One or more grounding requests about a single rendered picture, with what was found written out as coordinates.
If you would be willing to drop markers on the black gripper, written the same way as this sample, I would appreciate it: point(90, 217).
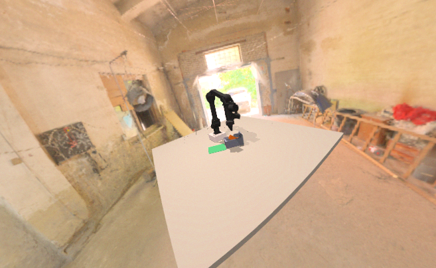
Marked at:
point(229, 120)

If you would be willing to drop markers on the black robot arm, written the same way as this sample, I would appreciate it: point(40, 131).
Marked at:
point(228, 103)

